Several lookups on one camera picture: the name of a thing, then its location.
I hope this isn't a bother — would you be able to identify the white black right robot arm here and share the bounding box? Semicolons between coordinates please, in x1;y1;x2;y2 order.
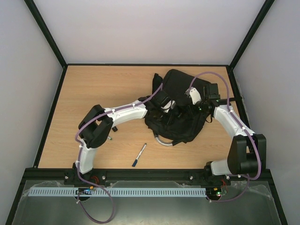
200;83;266;180

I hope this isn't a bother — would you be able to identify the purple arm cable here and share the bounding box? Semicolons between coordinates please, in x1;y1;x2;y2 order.
74;83;164;223
186;71;262;203

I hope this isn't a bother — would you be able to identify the black student backpack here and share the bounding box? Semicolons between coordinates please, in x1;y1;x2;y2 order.
137;68;242;146

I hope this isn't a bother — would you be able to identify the black aluminium frame rail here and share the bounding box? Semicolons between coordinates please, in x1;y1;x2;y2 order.
23;167;271;186

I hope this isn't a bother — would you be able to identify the light blue slotted cable duct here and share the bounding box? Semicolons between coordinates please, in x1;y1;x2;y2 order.
28;187;207;197

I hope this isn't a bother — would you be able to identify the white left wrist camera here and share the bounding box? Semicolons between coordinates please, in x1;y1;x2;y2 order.
162;100;176;113

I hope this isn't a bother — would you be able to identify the blue capped white marker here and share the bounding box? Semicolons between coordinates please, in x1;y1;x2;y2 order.
132;143;147;167

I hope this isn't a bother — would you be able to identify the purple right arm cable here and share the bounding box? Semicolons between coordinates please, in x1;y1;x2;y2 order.
186;71;262;203

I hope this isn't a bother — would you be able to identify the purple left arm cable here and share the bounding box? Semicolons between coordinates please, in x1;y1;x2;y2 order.
74;83;164;223

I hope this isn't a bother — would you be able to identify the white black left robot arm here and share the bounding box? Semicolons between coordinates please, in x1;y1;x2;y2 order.
74;89;160;183

